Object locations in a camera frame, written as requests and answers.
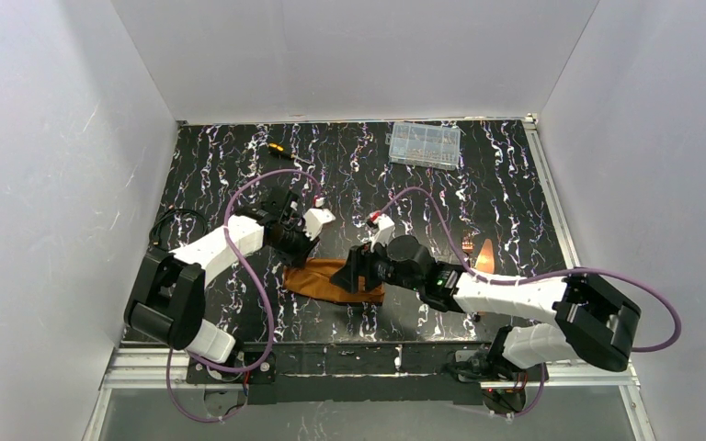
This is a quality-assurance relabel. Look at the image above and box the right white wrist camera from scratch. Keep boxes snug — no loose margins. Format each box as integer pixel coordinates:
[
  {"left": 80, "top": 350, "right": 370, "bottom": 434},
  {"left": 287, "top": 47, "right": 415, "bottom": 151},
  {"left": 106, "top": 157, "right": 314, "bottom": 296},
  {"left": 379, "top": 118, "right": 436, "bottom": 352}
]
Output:
[{"left": 366, "top": 211, "right": 395, "bottom": 249}]

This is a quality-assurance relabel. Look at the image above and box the copper fork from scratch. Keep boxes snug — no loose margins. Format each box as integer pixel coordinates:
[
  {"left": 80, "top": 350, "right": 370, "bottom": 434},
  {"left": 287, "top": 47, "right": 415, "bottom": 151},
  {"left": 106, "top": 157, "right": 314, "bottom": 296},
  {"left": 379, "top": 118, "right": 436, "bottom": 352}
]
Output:
[{"left": 461, "top": 238, "right": 476, "bottom": 267}]

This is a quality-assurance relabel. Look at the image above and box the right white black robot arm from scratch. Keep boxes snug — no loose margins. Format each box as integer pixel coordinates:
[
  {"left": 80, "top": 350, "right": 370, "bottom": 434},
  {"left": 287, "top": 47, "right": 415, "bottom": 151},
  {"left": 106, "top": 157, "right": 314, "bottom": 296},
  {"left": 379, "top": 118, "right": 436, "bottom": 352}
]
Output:
[{"left": 330, "top": 235, "right": 641, "bottom": 372}]

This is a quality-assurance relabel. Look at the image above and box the purple cable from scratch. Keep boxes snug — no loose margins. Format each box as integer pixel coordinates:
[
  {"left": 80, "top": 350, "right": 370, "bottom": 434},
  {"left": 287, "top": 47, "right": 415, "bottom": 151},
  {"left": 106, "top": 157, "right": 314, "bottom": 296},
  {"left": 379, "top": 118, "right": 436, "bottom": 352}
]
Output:
[
  {"left": 165, "top": 169, "right": 325, "bottom": 424},
  {"left": 368, "top": 186, "right": 683, "bottom": 421}
]

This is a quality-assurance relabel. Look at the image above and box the clear plastic parts box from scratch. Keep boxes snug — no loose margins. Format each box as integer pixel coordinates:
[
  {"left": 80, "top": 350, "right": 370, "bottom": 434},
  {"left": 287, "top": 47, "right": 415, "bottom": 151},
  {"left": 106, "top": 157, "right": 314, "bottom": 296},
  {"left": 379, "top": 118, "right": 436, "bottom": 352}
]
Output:
[{"left": 386, "top": 121, "right": 461, "bottom": 170}]

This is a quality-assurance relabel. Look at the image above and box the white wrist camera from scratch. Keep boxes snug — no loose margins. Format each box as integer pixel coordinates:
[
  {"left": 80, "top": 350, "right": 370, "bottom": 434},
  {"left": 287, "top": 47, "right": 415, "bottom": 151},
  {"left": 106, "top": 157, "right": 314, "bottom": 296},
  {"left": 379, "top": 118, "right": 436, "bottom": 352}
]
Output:
[
  {"left": 366, "top": 211, "right": 395, "bottom": 249},
  {"left": 302, "top": 197, "right": 336, "bottom": 241}
]

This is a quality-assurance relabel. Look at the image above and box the black coiled cable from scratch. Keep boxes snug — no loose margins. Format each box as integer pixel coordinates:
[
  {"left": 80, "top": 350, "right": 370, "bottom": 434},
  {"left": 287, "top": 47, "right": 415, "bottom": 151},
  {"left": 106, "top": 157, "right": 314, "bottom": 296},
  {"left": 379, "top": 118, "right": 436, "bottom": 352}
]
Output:
[{"left": 147, "top": 209, "right": 211, "bottom": 251}]

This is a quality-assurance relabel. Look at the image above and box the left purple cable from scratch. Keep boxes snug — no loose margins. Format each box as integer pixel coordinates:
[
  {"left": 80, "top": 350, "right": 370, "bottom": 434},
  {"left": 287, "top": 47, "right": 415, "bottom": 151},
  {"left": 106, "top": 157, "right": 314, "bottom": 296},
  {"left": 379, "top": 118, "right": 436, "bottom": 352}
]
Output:
[{"left": 165, "top": 169, "right": 325, "bottom": 424}]

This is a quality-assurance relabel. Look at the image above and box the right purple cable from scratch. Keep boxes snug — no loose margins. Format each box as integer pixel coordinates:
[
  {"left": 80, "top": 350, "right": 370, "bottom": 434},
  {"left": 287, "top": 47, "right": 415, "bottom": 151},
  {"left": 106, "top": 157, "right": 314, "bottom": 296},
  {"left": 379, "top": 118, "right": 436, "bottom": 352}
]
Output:
[{"left": 368, "top": 186, "right": 683, "bottom": 421}]

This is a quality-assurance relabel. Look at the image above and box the orange black screwdriver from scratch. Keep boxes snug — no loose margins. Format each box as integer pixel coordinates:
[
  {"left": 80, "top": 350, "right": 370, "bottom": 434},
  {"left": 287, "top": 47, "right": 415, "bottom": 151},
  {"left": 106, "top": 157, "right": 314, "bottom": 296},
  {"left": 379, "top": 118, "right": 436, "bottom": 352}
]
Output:
[{"left": 267, "top": 143, "right": 303, "bottom": 162}]

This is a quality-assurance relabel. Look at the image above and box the aluminium frame rail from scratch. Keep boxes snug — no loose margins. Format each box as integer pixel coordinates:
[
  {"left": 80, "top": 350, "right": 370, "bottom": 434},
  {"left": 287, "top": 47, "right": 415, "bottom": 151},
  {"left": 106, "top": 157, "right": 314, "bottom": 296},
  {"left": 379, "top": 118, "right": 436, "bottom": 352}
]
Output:
[{"left": 84, "top": 343, "right": 655, "bottom": 440}]

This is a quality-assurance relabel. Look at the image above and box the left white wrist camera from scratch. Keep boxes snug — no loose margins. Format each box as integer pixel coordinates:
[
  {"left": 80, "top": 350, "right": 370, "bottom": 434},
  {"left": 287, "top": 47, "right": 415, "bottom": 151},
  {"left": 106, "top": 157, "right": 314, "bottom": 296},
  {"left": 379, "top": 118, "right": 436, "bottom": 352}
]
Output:
[{"left": 302, "top": 197, "right": 336, "bottom": 241}]

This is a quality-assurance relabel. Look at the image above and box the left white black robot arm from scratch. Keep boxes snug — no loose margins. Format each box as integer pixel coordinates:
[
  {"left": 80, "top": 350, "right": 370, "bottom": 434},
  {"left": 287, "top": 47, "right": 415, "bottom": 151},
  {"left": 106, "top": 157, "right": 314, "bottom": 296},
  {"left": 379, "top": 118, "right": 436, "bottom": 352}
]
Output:
[{"left": 123, "top": 187, "right": 335, "bottom": 366}]

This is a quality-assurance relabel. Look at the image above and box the orange cloth napkin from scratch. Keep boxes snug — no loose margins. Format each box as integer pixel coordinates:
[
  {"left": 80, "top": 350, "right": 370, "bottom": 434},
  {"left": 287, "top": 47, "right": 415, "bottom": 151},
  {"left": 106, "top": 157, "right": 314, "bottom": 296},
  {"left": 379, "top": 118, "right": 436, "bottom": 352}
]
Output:
[{"left": 282, "top": 258, "right": 385, "bottom": 304}]

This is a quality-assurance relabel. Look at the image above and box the copper cake server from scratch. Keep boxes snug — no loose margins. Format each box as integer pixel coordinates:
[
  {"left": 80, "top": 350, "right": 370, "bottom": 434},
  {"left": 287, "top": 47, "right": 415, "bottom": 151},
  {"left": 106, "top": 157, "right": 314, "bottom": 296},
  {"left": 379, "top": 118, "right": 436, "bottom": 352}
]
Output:
[{"left": 474, "top": 239, "right": 495, "bottom": 274}]

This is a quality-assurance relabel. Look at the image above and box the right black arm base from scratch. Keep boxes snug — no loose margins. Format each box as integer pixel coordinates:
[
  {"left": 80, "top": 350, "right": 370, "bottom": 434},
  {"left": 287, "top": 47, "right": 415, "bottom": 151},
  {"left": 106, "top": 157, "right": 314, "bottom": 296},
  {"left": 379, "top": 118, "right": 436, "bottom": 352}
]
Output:
[{"left": 446, "top": 345, "right": 548, "bottom": 388}]

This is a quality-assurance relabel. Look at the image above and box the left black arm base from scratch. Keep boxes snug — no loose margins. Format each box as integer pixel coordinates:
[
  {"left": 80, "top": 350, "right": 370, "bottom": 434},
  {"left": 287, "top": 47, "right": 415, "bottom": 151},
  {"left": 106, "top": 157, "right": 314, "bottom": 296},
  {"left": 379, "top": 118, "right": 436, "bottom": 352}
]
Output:
[{"left": 186, "top": 344, "right": 277, "bottom": 386}]

